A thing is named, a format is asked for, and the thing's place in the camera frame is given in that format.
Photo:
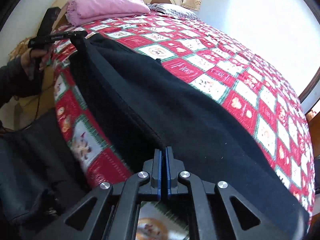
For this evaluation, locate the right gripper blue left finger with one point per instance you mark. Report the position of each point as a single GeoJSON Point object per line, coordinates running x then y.
{"type": "Point", "coordinates": [154, 168]}

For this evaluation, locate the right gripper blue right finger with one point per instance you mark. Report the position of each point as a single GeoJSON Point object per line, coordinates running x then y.
{"type": "Point", "coordinates": [173, 169]}

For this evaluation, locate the striped pillow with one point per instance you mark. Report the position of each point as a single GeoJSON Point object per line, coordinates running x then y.
{"type": "Point", "coordinates": [173, 10]}

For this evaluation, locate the person's left hand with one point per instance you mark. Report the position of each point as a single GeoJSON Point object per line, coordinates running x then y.
{"type": "Point", "coordinates": [35, 59]}

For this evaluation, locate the pink folded quilt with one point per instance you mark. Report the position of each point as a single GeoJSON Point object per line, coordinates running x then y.
{"type": "Point", "coordinates": [79, 12]}

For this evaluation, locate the black pants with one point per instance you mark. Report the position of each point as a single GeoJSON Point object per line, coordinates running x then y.
{"type": "Point", "coordinates": [141, 107]}

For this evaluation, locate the red patchwork bedspread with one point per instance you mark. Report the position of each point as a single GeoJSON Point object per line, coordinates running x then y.
{"type": "Point", "coordinates": [210, 61]}

